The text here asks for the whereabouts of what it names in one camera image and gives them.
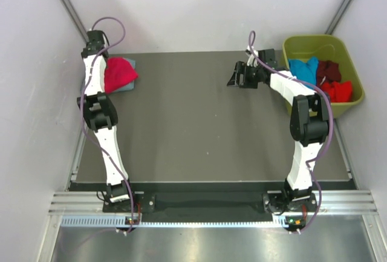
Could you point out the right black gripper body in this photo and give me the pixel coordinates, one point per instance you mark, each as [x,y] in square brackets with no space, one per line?
[251,75]

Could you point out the crimson red t-shirt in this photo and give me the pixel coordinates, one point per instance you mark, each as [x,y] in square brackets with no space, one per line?
[120,75]

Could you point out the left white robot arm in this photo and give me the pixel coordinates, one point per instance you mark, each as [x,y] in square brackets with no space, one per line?
[100,116]

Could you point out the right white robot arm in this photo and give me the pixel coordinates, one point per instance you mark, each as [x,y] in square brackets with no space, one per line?
[311,123]

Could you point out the cyan blue t-shirt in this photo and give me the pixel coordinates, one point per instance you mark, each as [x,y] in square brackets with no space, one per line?
[305,71]

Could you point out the dark maroon t-shirt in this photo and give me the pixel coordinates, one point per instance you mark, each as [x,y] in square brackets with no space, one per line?
[327,71]

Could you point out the olive green plastic bin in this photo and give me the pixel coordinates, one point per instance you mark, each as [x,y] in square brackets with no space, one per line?
[326,48]

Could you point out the bright red t-shirt in bin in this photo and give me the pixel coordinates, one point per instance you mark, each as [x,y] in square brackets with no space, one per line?
[338,92]

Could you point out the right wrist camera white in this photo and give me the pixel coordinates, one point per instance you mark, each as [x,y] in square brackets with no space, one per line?
[253,57]

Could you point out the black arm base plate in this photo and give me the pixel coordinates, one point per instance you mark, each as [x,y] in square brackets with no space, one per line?
[273,204]

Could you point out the right corner aluminium post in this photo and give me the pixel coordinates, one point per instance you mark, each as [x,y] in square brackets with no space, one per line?
[338,16]

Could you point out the corner aluminium post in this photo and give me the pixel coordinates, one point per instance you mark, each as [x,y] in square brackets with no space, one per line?
[72,14]
[338,16]

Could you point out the aluminium front rail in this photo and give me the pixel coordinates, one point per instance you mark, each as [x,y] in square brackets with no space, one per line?
[347,202]

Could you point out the grey slotted cable duct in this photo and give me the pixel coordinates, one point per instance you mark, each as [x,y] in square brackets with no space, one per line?
[73,221]

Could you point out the left corner aluminium post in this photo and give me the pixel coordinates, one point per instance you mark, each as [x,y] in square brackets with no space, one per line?
[72,14]

